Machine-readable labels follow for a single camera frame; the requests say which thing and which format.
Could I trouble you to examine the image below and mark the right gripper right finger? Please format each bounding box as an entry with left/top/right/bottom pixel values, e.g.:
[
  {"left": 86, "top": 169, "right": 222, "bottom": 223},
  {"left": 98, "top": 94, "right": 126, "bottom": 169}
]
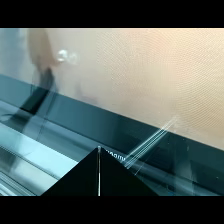
[{"left": 98, "top": 146, "right": 158, "bottom": 197}]

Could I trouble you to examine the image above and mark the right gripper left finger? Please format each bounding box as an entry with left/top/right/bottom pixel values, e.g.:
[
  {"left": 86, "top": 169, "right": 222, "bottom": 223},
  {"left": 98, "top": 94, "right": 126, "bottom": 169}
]
[{"left": 41, "top": 146, "right": 100, "bottom": 197}]

